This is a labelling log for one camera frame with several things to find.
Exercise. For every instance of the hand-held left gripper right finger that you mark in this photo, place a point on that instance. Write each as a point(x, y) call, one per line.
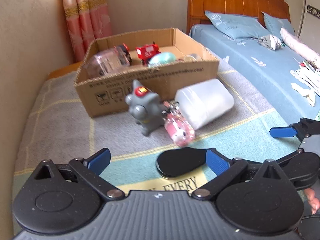
point(217, 161)

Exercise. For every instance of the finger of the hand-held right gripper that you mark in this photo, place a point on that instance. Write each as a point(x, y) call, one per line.
point(282, 132)
point(290, 158)

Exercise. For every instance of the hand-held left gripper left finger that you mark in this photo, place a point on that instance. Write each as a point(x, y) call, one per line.
point(99, 159)

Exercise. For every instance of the black oval mirror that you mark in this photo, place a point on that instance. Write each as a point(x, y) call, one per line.
point(180, 161)

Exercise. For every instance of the cardboard box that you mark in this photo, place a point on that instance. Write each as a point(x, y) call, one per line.
point(112, 91)

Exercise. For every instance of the clear jar with red lid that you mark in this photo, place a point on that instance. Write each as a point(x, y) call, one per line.
point(107, 62)

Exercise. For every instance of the mint green round case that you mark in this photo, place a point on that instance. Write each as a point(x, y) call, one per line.
point(161, 58)

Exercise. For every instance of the red toy fire truck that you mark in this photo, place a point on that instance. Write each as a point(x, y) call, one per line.
point(147, 52)

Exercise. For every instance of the person's right hand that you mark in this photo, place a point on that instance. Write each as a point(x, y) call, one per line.
point(313, 201)

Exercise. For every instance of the checked grey green blanket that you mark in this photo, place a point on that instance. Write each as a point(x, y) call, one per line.
point(62, 120)

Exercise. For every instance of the pile of white paper pieces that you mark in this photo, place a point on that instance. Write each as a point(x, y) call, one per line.
point(307, 82)

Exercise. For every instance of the white plastic container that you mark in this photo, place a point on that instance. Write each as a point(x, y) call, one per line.
point(205, 102)

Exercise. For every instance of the grey elephant toy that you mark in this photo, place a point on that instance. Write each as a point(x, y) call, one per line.
point(145, 110)

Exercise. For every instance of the blue printed bed sheet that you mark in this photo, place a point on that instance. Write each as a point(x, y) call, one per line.
point(240, 60)

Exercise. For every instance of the long pink white pillow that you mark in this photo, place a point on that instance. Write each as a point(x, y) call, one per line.
point(297, 45)

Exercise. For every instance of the crumpled grey cloth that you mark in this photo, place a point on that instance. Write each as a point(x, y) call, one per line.
point(270, 42)

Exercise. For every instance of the blue printed pillow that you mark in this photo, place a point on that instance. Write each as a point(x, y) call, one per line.
point(278, 25)
point(237, 25)

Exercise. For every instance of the pink curtain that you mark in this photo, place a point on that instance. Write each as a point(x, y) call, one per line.
point(85, 17)

